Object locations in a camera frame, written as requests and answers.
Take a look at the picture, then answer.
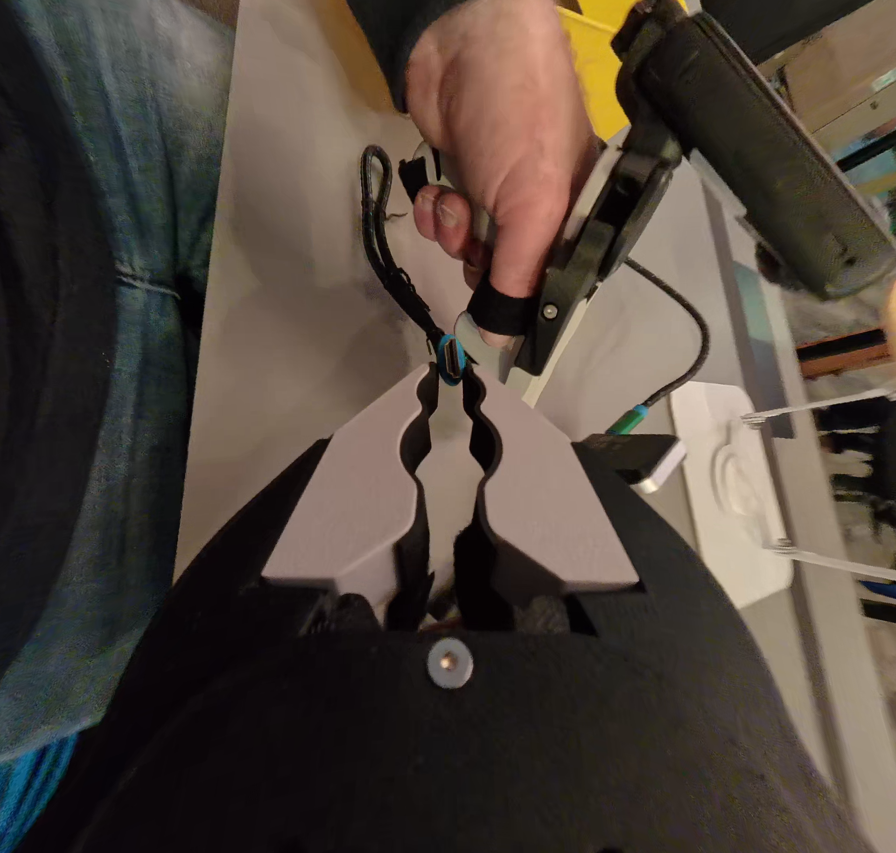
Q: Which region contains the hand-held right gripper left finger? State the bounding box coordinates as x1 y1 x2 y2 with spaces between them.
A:
262 368 432 630

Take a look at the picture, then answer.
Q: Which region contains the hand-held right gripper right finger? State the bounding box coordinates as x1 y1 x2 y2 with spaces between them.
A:
455 371 641 630

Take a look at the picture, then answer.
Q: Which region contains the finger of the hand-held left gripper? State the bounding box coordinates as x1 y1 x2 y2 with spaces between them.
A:
451 310 522 389

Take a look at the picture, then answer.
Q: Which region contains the grey adapter with braided cable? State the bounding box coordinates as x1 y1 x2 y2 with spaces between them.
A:
574 433 690 494

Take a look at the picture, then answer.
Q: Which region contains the black cable with green plug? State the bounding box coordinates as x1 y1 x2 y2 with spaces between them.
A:
360 147 470 385

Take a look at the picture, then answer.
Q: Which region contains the yellow plastic bin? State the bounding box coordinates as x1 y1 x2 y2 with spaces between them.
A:
315 0 687 140

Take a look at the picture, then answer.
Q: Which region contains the black braided hdmi cable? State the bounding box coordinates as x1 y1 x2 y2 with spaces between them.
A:
605 256 712 438

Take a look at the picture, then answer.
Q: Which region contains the person's left hand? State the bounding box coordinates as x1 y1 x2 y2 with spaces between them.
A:
404 0 600 301

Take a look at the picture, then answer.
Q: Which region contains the person's blue jeans leg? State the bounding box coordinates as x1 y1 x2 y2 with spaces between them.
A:
0 0 239 763

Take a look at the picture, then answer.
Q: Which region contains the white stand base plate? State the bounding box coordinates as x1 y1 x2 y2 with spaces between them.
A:
670 382 896 609

